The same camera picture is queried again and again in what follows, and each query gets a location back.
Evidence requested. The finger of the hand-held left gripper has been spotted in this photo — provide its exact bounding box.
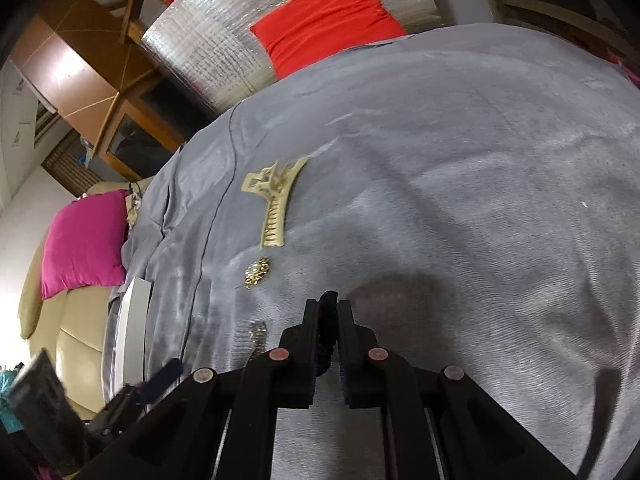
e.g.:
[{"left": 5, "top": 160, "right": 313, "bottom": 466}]
[{"left": 87, "top": 358, "right": 182, "bottom": 441}]

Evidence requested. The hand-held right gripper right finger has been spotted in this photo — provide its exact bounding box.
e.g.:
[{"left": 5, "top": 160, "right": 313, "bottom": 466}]
[{"left": 336, "top": 300, "right": 576, "bottom": 480}]

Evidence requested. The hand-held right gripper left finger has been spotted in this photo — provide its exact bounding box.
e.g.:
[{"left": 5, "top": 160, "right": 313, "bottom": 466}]
[{"left": 80, "top": 299, "right": 321, "bottom": 480}]

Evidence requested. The white flat box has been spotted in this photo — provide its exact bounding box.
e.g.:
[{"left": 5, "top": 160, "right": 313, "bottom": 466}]
[{"left": 114, "top": 277, "right": 153, "bottom": 401}]

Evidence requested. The beige leather sofa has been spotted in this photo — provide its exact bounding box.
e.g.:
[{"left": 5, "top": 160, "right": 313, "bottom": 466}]
[{"left": 19, "top": 177, "right": 161, "bottom": 418}]

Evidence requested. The gold brooch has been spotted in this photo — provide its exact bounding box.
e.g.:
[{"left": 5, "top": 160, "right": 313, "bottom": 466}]
[{"left": 243, "top": 257, "right": 272, "bottom": 289}]

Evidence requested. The magenta pillow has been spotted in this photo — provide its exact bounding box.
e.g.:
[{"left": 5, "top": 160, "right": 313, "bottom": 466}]
[{"left": 41, "top": 190, "right": 132, "bottom": 301}]

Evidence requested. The beige hair claw clip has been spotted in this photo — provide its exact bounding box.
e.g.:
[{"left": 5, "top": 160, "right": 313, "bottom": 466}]
[{"left": 241, "top": 156, "right": 309, "bottom": 250}]

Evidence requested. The beige patterned cloth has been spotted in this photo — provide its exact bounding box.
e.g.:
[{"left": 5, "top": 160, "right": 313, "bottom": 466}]
[{"left": 124, "top": 180, "right": 146, "bottom": 241}]

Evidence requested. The grey velvet blanket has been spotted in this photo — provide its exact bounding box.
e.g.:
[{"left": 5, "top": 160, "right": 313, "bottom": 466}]
[{"left": 100, "top": 22, "right": 640, "bottom": 480}]

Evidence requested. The brown slatted blind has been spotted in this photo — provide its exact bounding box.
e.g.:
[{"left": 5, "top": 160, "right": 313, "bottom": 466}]
[{"left": 41, "top": 132, "right": 108, "bottom": 198}]

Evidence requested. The wooden cabinet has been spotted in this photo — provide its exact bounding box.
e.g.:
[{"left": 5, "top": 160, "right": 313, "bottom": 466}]
[{"left": 11, "top": 0, "right": 211, "bottom": 182}]

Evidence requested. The silver foil insulation sheet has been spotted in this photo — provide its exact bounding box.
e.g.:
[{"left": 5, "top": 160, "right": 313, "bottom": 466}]
[{"left": 141, "top": 0, "right": 446, "bottom": 115}]

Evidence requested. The red cushion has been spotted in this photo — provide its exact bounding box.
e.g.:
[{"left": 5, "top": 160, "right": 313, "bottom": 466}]
[{"left": 250, "top": 0, "right": 408, "bottom": 80}]

